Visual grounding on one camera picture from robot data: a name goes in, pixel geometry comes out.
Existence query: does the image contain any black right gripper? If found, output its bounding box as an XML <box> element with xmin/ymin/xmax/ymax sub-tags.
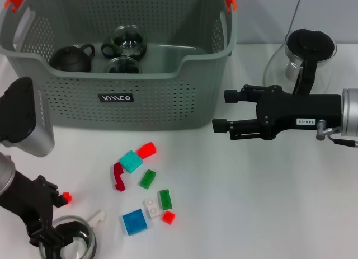
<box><xmin>211</xmin><ymin>84</ymin><xmax>343</xmax><ymax>142</ymax></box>

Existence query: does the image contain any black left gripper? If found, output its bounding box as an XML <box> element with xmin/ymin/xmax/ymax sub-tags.
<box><xmin>0</xmin><ymin>172</ymin><xmax>87</xmax><ymax>259</ymax></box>

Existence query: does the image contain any small red toy brick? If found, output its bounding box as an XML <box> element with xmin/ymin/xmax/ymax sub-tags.
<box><xmin>62</xmin><ymin>191</ymin><xmax>74</xmax><ymax>208</ymax></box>
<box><xmin>162</xmin><ymin>210</ymin><xmax>177</xmax><ymax>225</ymax></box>

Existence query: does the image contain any glass teacup with black handle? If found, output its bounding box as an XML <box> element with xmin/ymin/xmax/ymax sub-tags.
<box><xmin>100</xmin><ymin>24</ymin><xmax>148</xmax><ymax>61</ymax></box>
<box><xmin>103</xmin><ymin>56</ymin><xmax>142</xmax><ymax>74</ymax></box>
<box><xmin>37</xmin><ymin>215</ymin><xmax>98</xmax><ymax>259</ymax></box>

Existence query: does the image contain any grey-green perforated storage bin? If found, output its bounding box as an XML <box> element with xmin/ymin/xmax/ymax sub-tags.
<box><xmin>0</xmin><ymin>0</ymin><xmax>240</xmax><ymax>131</ymax></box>

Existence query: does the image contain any long white toy brick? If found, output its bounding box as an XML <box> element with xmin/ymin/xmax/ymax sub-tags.
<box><xmin>85</xmin><ymin>210</ymin><xmax>107</xmax><ymax>226</ymax></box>

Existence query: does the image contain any dark red curved toy piece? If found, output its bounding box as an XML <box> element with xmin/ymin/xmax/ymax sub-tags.
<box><xmin>113</xmin><ymin>162</ymin><xmax>127</xmax><ymax>192</ymax></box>

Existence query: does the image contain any blue square toy brick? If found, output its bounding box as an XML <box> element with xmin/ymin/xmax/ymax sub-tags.
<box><xmin>121</xmin><ymin>208</ymin><xmax>149</xmax><ymax>237</ymax></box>

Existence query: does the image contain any large red toy brick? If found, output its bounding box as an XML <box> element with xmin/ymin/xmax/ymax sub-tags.
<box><xmin>136</xmin><ymin>141</ymin><xmax>157</xmax><ymax>160</ymax></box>

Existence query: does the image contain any teal square toy brick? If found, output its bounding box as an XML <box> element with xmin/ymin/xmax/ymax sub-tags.
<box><xmin>119</xmin><ymin>149</ymin><xmax>144</xmax><ymax>173</ymax></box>

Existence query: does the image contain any white two-stud toy brick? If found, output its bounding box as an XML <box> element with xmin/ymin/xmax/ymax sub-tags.
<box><xmin>143</xmin><ymin>197</ymin><xmax>163</xmax><ymax>220</ymax></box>

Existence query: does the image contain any green toy brick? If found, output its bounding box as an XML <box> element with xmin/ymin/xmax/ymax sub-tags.
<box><xmin>158</xmin><ymin>189</ymin><xmax>174</xmax><ymax>211</ymax></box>
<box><xmin>139</xmin><ymin>168</ymin><xmax>157</xmax><ymax>190</ymax></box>

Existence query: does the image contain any dark clay teapot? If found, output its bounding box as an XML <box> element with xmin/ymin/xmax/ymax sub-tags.
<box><xmin>49</xmin><ymin>43</ymin><xmax>96</xmax><ymax>73</ymax></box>

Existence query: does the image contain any right arm cable with connector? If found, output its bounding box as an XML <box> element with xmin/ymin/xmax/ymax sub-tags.
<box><xmin>315</xmin><ymin>119</ymin><xmax>358</xmax><ymax>148</ymax></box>

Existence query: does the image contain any glass pitcher with black handle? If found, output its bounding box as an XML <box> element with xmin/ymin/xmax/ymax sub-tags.
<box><xmin>262</xmin><ymin>29</ymin><xmax>338</xmax><ymax>96</ymax></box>

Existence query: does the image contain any left wrist camera housing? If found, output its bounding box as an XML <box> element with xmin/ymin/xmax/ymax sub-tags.
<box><xmin>0</xmin><ymin>76</ymin><xmax>55</xmax><ymax>158</ymax></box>

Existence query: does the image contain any thin grey wall cable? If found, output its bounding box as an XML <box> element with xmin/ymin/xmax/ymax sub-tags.
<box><xmin>288</xmin><ymin>0</ymin><xmax>305</xmax><ymax>33</ymax></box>

